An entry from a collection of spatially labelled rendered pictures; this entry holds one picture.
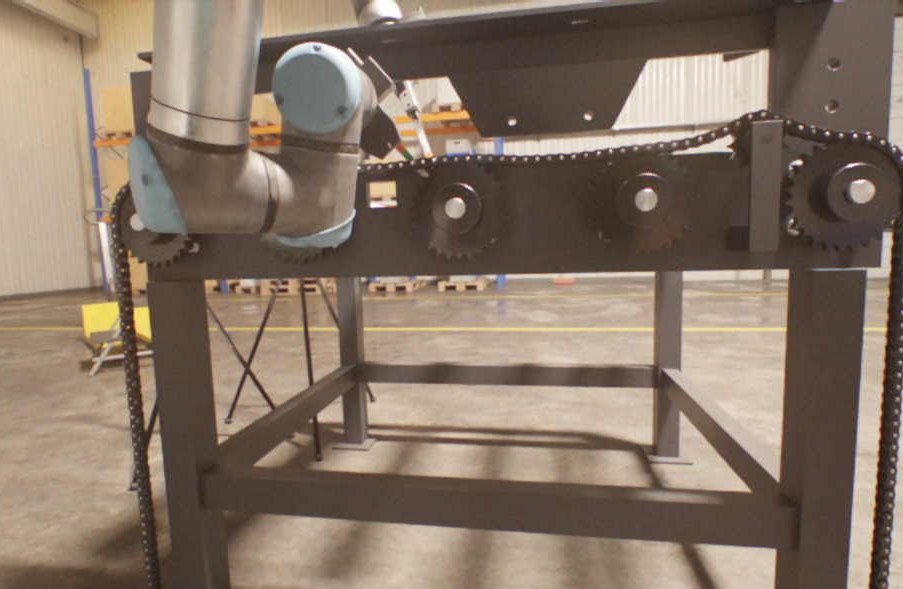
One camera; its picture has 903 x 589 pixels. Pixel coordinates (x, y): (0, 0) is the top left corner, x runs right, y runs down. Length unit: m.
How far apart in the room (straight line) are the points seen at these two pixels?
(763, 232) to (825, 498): 0.46
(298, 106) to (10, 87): 12.94
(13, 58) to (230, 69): 13.21
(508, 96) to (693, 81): 9.87
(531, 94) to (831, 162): 0.47
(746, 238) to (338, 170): 0.61
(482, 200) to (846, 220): 0.54
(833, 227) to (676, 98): 9.70
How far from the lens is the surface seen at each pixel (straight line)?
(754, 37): 1.01
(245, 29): 0.50
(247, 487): 1.14
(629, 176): 0.84
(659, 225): 0.84
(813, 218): 0.92
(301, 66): 0.57
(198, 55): 0.50
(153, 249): 1.09
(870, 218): 0.96
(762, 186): 0.86
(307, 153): 0.57
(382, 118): 0.72
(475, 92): 0.93
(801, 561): 1.09
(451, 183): 0.83
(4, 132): 13.13
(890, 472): 1.05
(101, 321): 5.55
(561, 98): 0.92
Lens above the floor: 0.80
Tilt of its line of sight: 6 degrees down
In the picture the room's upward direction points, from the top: 2 degrees counter-clockwise
